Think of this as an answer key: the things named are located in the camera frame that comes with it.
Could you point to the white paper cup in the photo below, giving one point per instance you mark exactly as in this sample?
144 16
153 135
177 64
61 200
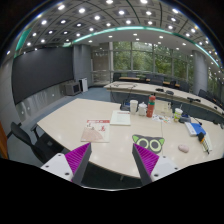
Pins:
133 106

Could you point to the large dark wall screen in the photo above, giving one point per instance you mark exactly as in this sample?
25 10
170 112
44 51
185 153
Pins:
41 69

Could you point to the green white drink cup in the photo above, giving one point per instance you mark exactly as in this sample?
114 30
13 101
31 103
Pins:
177 114

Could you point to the pink computer mouse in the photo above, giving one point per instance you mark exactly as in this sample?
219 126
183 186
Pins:
183 148

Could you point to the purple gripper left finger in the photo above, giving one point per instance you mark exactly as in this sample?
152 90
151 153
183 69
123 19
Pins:
70 166

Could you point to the blue folder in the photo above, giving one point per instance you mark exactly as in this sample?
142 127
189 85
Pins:
194 128

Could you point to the grey crt monitor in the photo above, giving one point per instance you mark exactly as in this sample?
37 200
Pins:
72 89

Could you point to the black office chair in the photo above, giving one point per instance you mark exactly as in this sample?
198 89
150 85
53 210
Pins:
45 147

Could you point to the red white magazine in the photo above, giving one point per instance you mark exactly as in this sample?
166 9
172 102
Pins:
96 131

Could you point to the long curved back desk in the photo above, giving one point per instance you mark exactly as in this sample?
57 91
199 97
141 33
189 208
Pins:
195 106

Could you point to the red thermos bottle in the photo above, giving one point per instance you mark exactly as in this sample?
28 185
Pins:
151 104

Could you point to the white lidded jar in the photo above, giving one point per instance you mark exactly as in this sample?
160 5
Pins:
142 108

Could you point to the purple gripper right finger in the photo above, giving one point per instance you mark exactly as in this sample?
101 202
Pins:
152 167

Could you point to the black cat face mouse pad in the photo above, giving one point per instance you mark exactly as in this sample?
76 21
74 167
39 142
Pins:
153 144

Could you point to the white air purifier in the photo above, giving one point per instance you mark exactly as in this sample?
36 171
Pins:
83 84

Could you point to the white booklet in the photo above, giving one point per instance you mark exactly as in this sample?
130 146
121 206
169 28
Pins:
120 118

